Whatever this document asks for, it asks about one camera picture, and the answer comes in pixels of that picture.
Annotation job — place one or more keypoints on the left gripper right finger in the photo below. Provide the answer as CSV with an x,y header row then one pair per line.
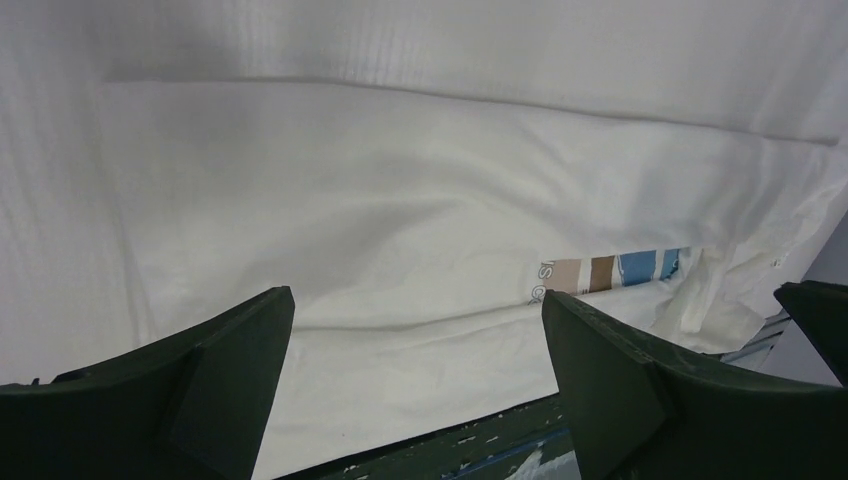
x,y
640,407

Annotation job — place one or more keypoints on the aluminium frame rail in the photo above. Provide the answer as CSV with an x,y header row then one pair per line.
x,y
755,352

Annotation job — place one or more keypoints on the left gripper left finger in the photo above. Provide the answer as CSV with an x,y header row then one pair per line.
x,y
193,405

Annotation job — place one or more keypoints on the white printed t shirt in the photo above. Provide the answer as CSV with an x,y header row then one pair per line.
x,y
418,173

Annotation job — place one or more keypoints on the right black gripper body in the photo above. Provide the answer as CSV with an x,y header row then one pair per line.
x,y
820,310

